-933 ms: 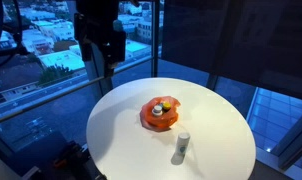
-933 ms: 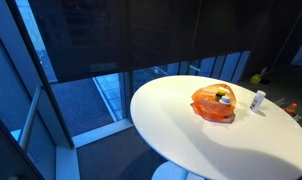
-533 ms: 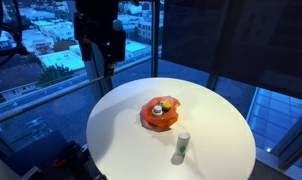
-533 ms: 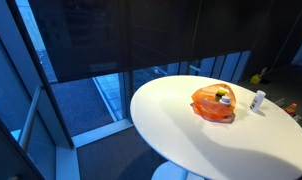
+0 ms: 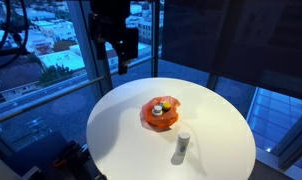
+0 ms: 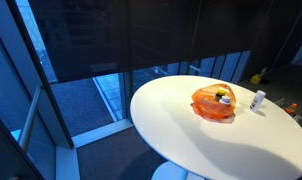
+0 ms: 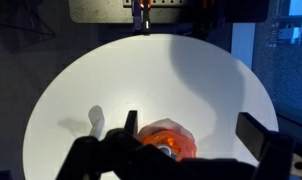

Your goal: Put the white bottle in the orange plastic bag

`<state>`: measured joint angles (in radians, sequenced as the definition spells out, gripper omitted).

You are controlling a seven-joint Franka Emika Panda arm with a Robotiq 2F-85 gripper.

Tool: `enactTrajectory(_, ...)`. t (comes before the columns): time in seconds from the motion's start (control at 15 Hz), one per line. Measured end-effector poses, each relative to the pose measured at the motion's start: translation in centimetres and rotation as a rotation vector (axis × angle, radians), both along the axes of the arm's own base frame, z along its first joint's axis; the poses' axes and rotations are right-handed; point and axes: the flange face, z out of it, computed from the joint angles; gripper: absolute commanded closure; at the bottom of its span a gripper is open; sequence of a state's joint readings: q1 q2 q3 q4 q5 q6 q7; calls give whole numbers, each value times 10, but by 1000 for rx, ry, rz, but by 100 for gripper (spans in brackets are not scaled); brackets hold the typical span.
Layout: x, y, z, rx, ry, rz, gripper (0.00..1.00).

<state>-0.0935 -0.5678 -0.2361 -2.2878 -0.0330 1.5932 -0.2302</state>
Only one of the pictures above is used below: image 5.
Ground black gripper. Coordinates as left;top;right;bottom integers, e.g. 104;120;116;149
114;27;140;76

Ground white bottle with label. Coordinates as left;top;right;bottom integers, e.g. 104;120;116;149
175;131;192;158

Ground bottle with white cap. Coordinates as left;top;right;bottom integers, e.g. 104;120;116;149
151;105;164;118

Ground orange plastic bag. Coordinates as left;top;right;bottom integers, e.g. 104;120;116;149
139;95;182;132

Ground bottle with yellow cap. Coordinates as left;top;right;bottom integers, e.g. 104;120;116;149
161;101;173;112

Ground grey window mullion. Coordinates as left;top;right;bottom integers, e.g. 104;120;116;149
66;0;114;96

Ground metal window handrail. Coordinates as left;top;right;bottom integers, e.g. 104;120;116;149
0;55;156;127

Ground dark equipment stand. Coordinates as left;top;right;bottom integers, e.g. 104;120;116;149
3;130;108;180

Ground dark roller blind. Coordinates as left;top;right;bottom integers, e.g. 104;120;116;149
160;0;302;102

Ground dark corner window post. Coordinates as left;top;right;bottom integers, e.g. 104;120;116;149
150;0;161;79

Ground black cables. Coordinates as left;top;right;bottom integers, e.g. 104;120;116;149
0;0;31;72

